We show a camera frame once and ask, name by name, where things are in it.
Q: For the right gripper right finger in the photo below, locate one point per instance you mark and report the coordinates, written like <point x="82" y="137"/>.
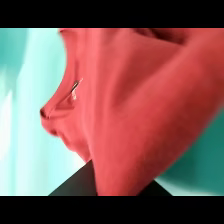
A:
<point x="156" y="190"/>

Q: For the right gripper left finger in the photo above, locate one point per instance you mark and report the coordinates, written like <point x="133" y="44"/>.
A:
<point x="78" y="185"/>

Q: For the red T-shirt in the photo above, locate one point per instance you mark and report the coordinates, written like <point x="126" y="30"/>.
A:
<point x="140" y="110"/>

